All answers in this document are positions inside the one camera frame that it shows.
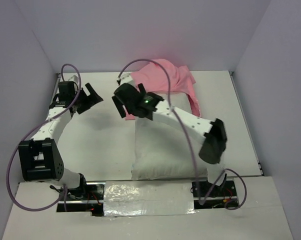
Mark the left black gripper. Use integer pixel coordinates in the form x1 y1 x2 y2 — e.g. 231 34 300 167
72 83 104 115

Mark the pink pillowcase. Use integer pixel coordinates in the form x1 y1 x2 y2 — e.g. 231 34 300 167
117 59 202 120

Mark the white pillow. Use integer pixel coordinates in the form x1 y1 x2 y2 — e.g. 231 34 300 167
130 91 211 181

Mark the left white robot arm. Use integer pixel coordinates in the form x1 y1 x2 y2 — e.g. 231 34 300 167
18 79 103 200

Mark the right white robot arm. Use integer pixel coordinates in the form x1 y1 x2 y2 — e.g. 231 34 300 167
112 80 228 196

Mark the silver tape patch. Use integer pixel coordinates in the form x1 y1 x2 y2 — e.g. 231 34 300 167
103 180 196 217

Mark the white foam board front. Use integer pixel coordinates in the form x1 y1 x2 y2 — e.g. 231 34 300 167
0 174 298 240

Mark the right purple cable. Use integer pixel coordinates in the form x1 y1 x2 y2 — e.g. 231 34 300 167
117 58 249 211

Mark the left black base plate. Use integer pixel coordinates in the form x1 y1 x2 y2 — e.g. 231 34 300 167
56 182 106 217

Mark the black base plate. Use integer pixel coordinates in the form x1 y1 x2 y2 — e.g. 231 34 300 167
187 178 241 210
56 182 106 217

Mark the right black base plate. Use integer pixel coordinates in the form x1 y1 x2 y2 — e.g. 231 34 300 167
187 178 241 210

